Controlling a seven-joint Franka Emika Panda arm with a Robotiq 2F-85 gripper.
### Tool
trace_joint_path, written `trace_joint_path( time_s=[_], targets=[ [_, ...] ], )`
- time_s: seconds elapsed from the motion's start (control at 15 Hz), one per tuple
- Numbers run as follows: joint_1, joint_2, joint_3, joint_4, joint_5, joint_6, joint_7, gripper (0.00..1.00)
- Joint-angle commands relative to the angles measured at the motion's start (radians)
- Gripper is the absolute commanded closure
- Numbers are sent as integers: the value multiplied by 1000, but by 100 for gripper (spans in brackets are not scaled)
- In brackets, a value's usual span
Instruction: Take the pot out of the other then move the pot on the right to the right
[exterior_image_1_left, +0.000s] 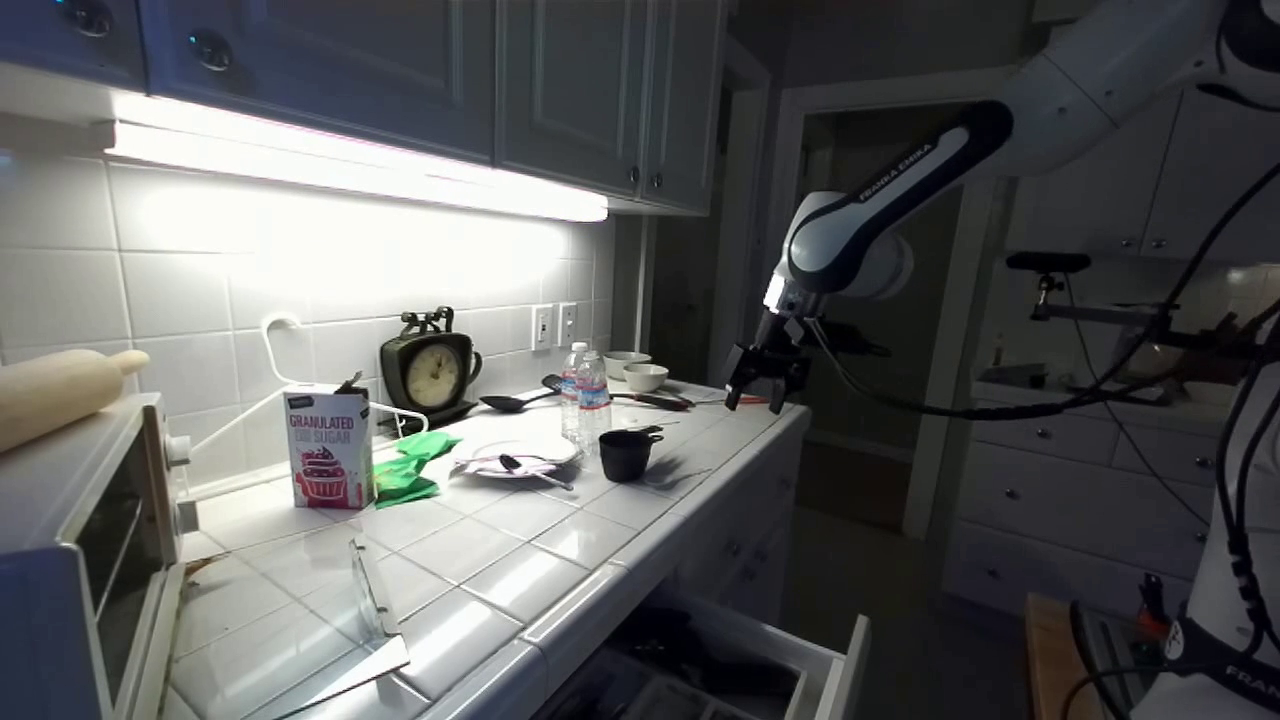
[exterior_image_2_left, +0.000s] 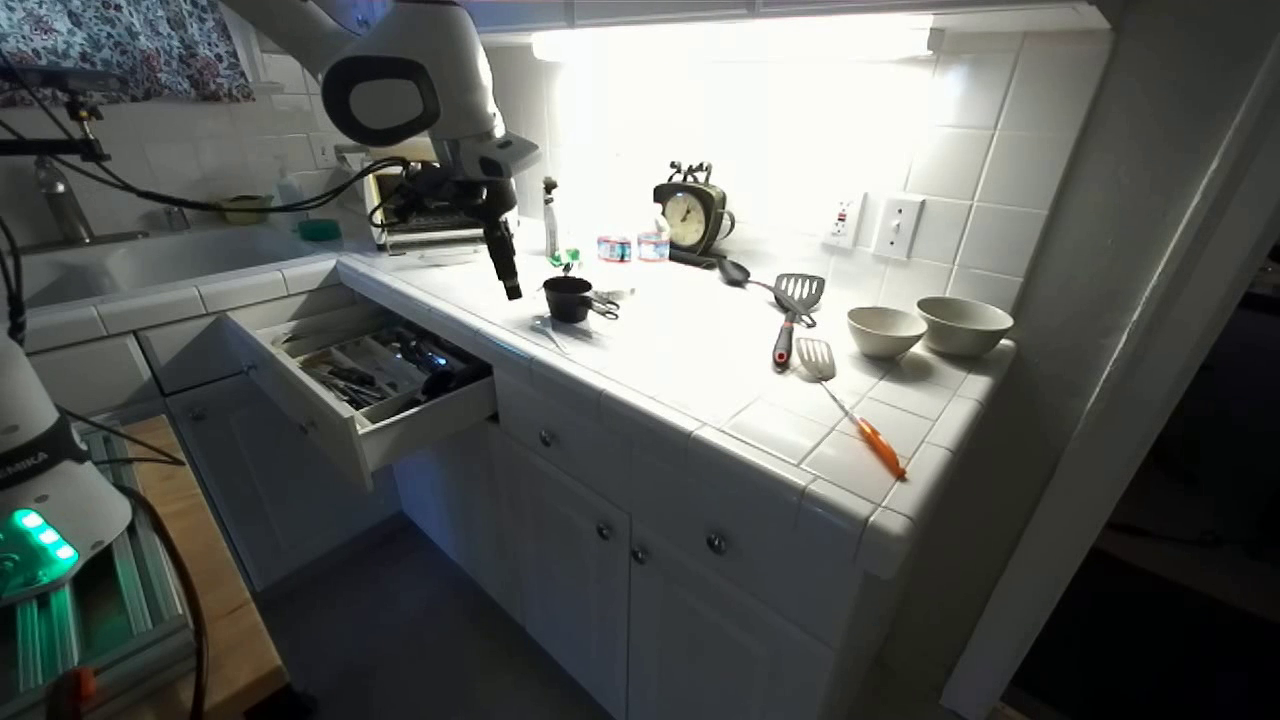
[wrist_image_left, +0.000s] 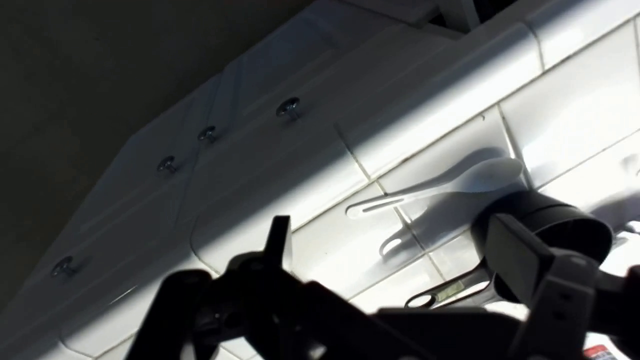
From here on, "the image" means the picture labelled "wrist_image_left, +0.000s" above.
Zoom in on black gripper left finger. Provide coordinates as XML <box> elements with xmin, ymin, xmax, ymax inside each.
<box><xmin>125</xmin><ymin>215</ymin><xmax>315</xmax><ymax>360</ymax></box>

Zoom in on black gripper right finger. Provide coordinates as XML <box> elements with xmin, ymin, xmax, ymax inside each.
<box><xmin>483</xmin><ymin>212</ymin><xmax>640</xmax><ymax>360</ymax></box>

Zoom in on small black pot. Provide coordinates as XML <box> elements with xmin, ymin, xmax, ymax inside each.
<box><xmin>406</xmin><ymin>198</ymin><xmax>615</xmax><ymax>312</ymax></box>
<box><xmin>476</xmin><ymin>189</ymin><xmax>615</xmax><ymax>267</ymax></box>

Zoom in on white plastic spoon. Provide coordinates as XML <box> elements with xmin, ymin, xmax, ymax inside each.
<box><xmin>343</xmin><ymin>157</ymin><xmax>527</xmax><ymax>218</ymax></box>

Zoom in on round metal cabinet knob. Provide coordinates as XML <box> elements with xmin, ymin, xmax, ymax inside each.
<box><xmin>275</xmin><ymin>94</ymin><xmax>306</xmax><ymax>120</ymax></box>
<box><xmin>195</xmin><ymin>124</ymin><xmax>221</xmax><ymax>146</ymax></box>
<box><xmin>155</xmin><ymin>154</ymin><xmax>180</xmax><ymax>179</ymax></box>
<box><xmin>49</xmin><ymin>254</ymin><xmax>84</xmax><ymax>280</ymax></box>

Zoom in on white lower cabinets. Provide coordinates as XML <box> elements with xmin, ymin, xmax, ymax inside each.
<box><xmin>0</xmin><ymin>0</ymin><xmax>467</xmax><ymax>360</ymax></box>

